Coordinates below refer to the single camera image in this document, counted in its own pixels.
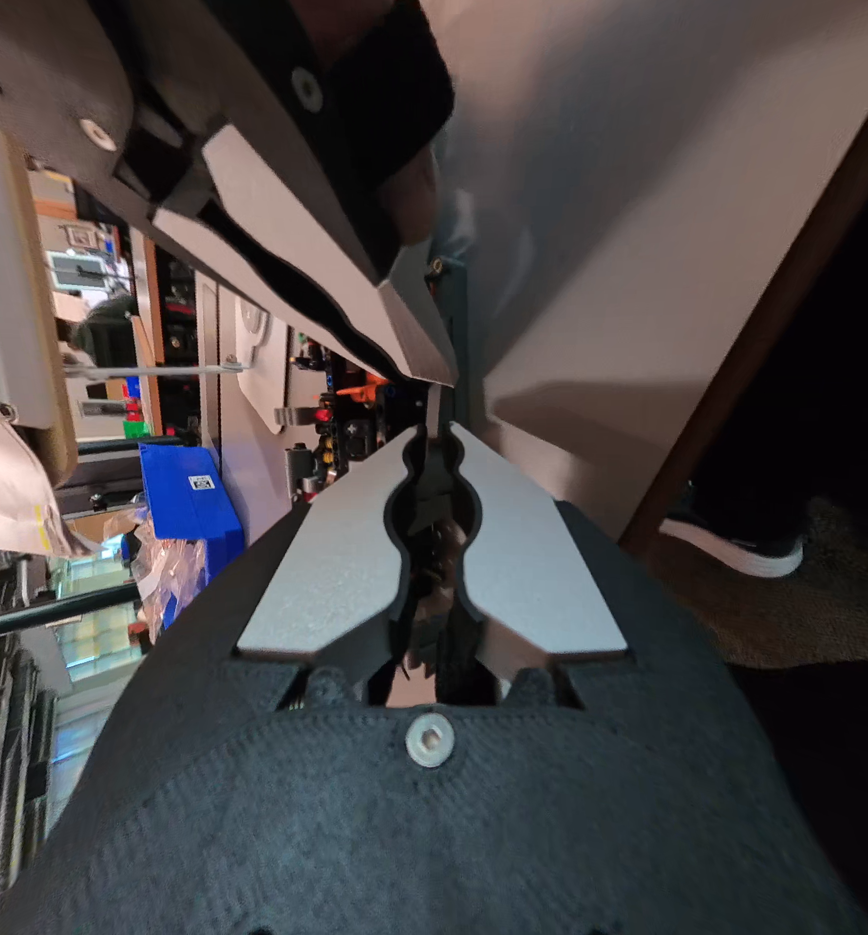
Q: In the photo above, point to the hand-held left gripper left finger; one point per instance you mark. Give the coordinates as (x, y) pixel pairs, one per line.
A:
(324, 584)

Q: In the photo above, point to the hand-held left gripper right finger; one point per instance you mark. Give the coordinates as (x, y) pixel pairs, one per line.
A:
(543, 584)

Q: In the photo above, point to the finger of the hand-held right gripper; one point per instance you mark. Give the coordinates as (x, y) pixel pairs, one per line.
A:
(207, 256)
(295, 219)

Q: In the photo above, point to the lego car model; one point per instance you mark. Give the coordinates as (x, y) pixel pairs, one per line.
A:
(353, 431)

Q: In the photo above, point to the lego instruction booklet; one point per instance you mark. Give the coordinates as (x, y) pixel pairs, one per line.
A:
(3, 489)

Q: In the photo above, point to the bags of lego pieces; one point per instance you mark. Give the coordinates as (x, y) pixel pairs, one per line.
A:
(171, 577)

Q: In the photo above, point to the blue bin with lego bags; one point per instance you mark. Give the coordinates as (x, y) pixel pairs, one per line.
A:
(185, 497)

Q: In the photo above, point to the person's right hand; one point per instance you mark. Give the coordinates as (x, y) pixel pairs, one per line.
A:
(412, 197)

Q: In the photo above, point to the white book stand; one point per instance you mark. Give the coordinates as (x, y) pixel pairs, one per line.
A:
(258, 358)

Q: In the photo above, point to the person's black white shoe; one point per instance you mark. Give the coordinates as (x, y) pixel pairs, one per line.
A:
(741, 544)

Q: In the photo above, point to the person's black trousers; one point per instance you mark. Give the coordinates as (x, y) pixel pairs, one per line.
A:
(806, 365)

